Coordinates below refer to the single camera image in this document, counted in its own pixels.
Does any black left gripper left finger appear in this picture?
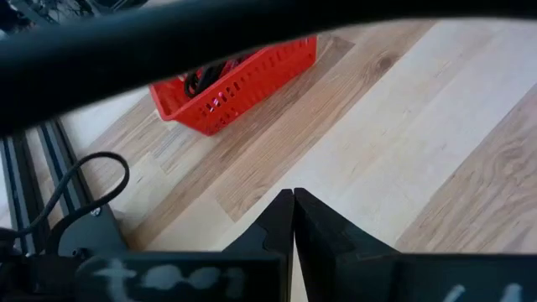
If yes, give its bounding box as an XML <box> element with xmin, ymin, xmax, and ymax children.
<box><xmin>223</xmin><ymin>188</ymin><xmax>295</xmax><ymax>302</ymax></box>

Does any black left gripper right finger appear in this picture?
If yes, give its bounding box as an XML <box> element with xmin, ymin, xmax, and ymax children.
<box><xmin>294</xmin><ymin>187</ymin><xmax>400</xmax><ymax>302</ymax></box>

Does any black cable with red tie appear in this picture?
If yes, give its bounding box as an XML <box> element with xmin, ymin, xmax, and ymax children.
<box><xmin>183</xmin><ymin>61</ymin><xmax>230</xmax><ymax>100</ymax></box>

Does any maroon braided cable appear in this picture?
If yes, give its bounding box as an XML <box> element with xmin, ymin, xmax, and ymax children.
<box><xmin>216</xmin><ymin>52</ymin><xmax>255</xmax><ymax>111</ymax></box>

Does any red plastic basket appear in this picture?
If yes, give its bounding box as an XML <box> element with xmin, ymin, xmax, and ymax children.
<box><xmin>149</xmin><ymin>35</ymin><xmax>319</xmax><ymax>138</ymax></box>

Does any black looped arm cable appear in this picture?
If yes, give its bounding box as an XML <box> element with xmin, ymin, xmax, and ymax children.
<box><xmin>0</xmin><ymin>151</ymin><xmax>132</xmax><ymax>245</ymax></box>

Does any thick black blurred cable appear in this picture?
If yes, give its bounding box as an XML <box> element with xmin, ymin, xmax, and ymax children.
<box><xmin>0</xmin><ymin>0</ymin><xmax>537</xmax><ymax>138</ymax></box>

